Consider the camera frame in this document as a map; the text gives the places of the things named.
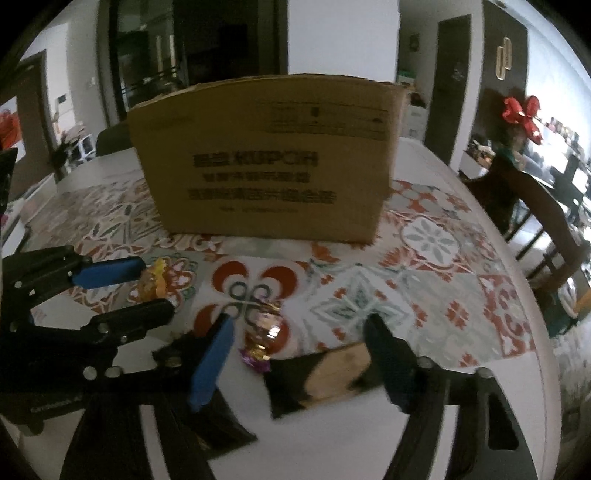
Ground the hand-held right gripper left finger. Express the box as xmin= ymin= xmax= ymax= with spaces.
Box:
xmin=59 ymin=314 xmax=237 ymax=480

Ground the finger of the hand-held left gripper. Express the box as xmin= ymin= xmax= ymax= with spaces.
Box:
xmin=0 ymin=246 xmax=147 ymax=319
xmin=18 ymin=298 xmax=175 ymax=370

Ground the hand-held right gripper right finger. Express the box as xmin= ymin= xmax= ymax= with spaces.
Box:
xmin=364 ymin=315 xmax=539 ymax=480

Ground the yellow candy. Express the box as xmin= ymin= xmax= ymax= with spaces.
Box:
xmin=139 ymin=257 xmax=170 ymax=304

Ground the purple gold candy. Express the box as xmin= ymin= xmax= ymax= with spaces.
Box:
xmin=237 ymin=300 xmax=285 ymax=373

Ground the dark yellow-printed snack packet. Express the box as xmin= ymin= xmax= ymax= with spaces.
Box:
xmin=263 ymin=340 xmax=387 ymax=420

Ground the brown cardboard box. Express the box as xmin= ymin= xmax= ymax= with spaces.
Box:
xmin=126 ymin=74 xmax=412 ymax=246

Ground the white shelf rack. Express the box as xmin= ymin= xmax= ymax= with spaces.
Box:
xmin=64 ymin=133 xmax=96 ymax=165

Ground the dark dining chair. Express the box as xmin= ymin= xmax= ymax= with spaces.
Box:
xmin=95 ymin=123 xmax=137 ymax=157

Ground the wooden chair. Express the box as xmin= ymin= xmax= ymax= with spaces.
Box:
xmin=462 ymin=154 xmax=591 ymax=339

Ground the white TV cabinet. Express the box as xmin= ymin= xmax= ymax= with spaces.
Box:
xmin=459 ymin=147 xmax=491 ymax=179

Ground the dark sliding glass door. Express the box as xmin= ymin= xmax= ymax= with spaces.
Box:
xmin=96 ymin=0 xmax=290 ymax=131

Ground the small white cabinet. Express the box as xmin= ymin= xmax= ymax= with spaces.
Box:
xmin=406 ymin=104 xmax=426 ymax=139

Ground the dark room door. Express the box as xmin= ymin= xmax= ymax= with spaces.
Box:
xmin=423 ymin=16 xmax=472 ymax=165

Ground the red bow decoration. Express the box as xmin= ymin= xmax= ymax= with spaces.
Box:
xmin=502 ymin=95 xmax=544 ymax=147

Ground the dark slatted wall panel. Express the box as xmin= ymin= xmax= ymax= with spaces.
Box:
xmin=480 ymin=0 xmax=530 ymax=154

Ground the gold wall ornament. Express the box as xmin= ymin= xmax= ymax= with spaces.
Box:
xmin=496 ymin=37 xmax=513 ymax=80

